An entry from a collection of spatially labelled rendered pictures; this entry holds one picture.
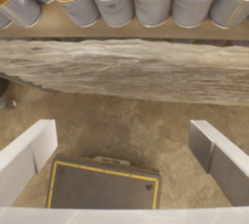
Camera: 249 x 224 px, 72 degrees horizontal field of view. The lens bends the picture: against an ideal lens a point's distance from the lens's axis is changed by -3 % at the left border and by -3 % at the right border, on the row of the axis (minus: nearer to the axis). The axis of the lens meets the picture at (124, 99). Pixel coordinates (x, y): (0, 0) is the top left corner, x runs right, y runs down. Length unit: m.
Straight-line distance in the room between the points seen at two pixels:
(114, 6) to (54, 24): 0.16
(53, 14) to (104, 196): 1.02
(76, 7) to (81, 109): 1.23
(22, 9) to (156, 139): 1.23
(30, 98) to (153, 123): 1.10
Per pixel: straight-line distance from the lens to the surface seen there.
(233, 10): 0.35
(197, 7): 0.32
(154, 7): 0.32
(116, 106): 1.45
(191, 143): 0.17
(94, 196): 1.22
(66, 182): 1.25
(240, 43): 0.46
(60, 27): 0.42
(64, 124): 1.57
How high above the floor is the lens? 1.42
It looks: 79 degrees down
